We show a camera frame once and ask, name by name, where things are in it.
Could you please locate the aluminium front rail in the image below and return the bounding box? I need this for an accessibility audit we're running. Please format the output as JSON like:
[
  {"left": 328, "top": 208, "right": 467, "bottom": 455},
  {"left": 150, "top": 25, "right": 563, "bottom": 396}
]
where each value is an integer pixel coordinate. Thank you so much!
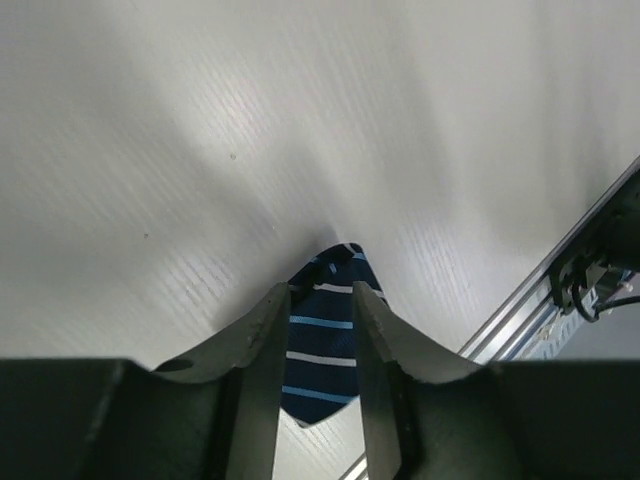
[{"left": 363, "top": 165, "right": 639, "bottom": 479}]

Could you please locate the navy blue striped tie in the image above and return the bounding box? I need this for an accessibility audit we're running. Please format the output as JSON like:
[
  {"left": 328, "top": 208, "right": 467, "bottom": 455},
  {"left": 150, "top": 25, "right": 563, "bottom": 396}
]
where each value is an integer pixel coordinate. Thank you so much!
[{"left": 281, "top": 243, "right": 385, "bottom": 428}]

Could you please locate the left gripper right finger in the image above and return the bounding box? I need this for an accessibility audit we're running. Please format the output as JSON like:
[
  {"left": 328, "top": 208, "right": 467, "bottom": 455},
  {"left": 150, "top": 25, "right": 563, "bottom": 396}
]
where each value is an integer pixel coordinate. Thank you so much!
[{"left": 352, "top": 282, "right": 639, "bottom": 479}]

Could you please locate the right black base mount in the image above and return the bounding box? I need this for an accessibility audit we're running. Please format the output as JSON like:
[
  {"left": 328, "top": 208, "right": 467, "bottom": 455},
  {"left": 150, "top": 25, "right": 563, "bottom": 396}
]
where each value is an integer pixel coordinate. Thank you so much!
[{"left": 548, "top": 170, "right": 639, "bottom": 323}]

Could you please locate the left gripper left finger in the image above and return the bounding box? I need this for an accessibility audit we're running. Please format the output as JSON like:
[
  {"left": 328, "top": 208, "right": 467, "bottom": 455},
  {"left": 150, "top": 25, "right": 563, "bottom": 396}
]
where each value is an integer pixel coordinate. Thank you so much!
[{"left": 1, "top": 283, "right": 290, "bottom": 479}]

